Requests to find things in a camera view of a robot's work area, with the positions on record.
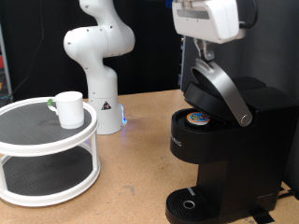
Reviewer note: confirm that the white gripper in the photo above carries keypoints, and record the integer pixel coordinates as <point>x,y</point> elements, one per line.
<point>208,23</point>

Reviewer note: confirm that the white K-cup pod orange lid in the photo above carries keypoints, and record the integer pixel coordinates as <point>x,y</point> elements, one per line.
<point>198,118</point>

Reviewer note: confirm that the black Keurig coffee machine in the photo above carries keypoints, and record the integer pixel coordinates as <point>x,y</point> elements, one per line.
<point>249,149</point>

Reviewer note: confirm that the clear water tank black lid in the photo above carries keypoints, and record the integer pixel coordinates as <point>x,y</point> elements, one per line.
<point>249,83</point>

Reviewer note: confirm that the black curtain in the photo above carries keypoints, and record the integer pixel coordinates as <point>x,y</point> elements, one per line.
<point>146,68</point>

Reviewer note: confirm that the dark grey partition panel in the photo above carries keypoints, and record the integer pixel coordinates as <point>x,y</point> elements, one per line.
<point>277,56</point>

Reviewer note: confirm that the black tape strip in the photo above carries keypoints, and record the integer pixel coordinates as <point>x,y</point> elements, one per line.
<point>263,216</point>

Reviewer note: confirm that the white two-tier turntable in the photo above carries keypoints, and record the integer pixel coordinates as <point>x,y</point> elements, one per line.
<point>46,146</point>

